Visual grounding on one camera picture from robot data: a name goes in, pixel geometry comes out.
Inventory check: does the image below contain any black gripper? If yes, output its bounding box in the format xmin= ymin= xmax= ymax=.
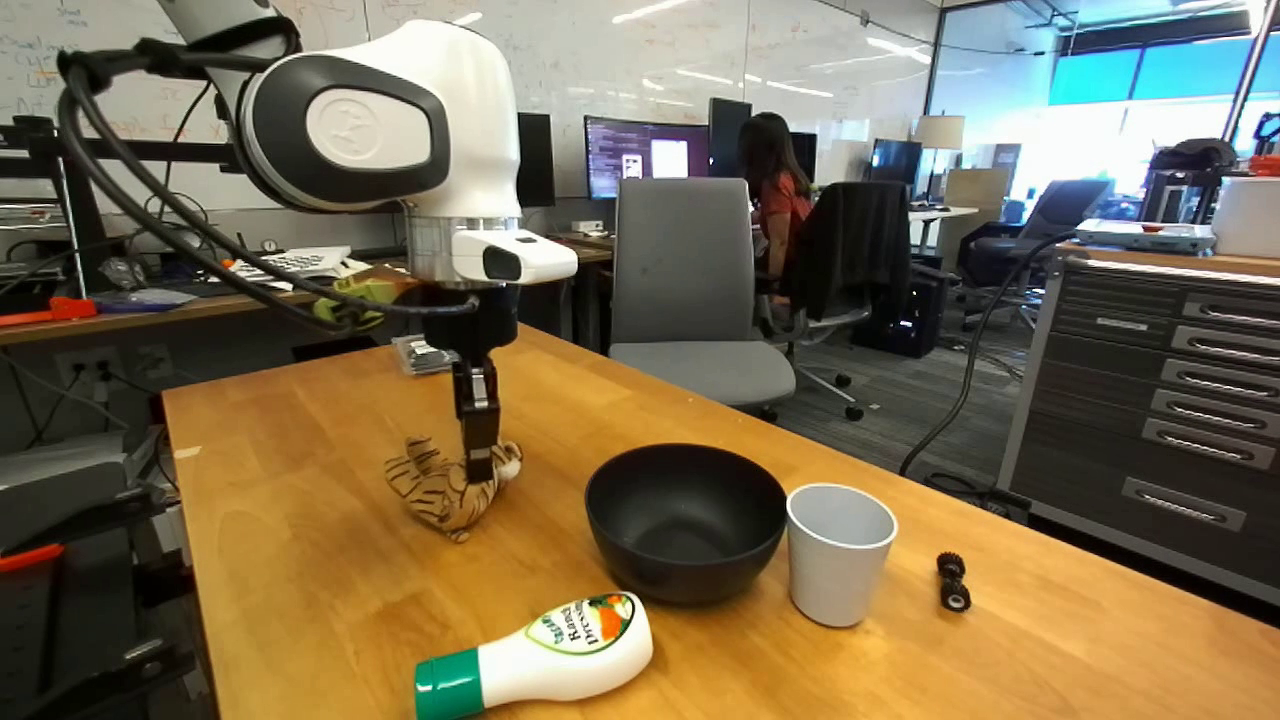
xmin=421 ymin=274 xmax=519 ymax=486

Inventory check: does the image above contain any tan stuffed animal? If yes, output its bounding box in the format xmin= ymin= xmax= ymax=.
xmin=381 ymin=436 xmax=529 ymax=542

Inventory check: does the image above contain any black bowl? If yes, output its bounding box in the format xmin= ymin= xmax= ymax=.
xmin=580 ymin=438 xmax=791 ymax=608

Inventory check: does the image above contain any white bottle green cap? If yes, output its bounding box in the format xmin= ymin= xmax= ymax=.
xmin=410 ymin=586 xmax=661 ymax=720

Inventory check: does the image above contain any gray high back chair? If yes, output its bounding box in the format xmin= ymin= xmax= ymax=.
xmin=603 ymin=171 xmax=798 ymax=410

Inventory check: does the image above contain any dark narrow monitor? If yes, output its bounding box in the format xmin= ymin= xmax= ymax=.
xmin=513 ymin=108 xmax=558 ymax=211

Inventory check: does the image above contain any monitor with purple screen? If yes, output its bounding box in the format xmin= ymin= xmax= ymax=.
xmin=580 ymin=110 xmax=717 ymax=209

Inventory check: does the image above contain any cluttered wooden workbench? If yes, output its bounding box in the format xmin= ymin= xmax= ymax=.
xmin=0 ymin=284 xmax=405 ymax=356

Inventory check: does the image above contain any seated person red shirt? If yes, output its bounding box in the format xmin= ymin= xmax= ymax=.
xmin=736 ymin=108 xmax=821 ymax=303

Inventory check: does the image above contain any white cup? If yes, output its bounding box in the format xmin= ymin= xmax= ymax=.
xmin=785 ymin=479 xmax=903 ymax=630

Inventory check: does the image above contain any black office chair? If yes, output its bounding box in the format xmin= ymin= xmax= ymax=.
xmin=785 ymin=175 xmax=915 ymax=422

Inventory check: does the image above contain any red hand tool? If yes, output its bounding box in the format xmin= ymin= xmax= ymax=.
xmin=0 ymin=291 xmax=104 ymax=330

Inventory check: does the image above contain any white desk lamp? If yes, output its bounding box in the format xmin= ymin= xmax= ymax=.
xmin=913 ymin=110 xmax=967 ymax=154

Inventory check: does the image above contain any dark mesh office chair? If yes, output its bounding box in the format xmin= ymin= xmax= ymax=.
xmin=956 ymin=175 xmax=1114 ymax=330

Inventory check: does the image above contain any gray drawer tool cabinet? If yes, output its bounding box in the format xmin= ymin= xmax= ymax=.
xmin=996 ymin=242 xmax=1280 ymax=613

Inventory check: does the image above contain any closed gray laptop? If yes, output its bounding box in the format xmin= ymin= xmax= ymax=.
xmin=1070 ymin=214 xmax=1220 ymax=255

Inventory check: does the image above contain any black backpack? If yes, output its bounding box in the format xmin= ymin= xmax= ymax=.
xmin=1139 ymin=135 xmax=1241 ymax=228

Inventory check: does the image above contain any white box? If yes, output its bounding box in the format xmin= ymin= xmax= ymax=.
xmin=1209 ymin=171 xmax=1280 ymax=260

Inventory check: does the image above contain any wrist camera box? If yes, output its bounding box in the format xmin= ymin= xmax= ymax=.
xmin=447 ymin=228 xmax=583 ymax=287

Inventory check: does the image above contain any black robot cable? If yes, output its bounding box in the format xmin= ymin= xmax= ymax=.
xmin=51 ymin=34 xmax=485 ymax=330

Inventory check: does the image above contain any black cabinet power cable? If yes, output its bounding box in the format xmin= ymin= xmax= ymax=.
xmin=897 ymin=311 xmax=996 ymax=479

